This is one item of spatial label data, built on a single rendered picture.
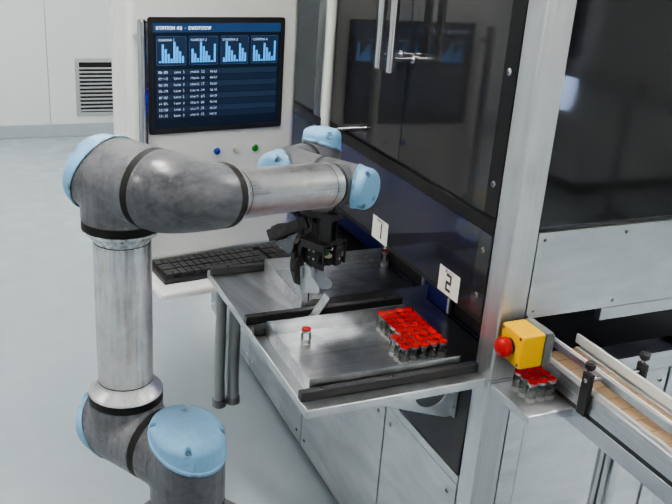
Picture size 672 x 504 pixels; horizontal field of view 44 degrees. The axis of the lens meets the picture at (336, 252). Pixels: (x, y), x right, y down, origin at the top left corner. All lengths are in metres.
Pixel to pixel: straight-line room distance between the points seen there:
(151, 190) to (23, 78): 5.82
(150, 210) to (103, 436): 0.41
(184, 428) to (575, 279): 0.88
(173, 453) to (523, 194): 0.80
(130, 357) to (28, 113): 5.74
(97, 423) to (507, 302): 0.82
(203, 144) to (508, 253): 1.06
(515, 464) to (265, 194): 0.97
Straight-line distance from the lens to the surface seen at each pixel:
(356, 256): 2.28
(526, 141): 1.60
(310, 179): 1.33
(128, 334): 1.31
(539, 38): 1.57
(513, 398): 1.74
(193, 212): 1.15
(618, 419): 1.66
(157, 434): 1.30
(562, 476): 2.08
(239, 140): 2.45
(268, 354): 1.80
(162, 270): 2.33
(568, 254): 1.75
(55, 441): 3.14
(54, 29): 6.90
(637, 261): 1.89
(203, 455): 1.29
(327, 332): 1.90
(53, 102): 6.99
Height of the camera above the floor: 1.75
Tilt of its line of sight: 22 degrees down
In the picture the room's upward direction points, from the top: 4 degrees clockwise
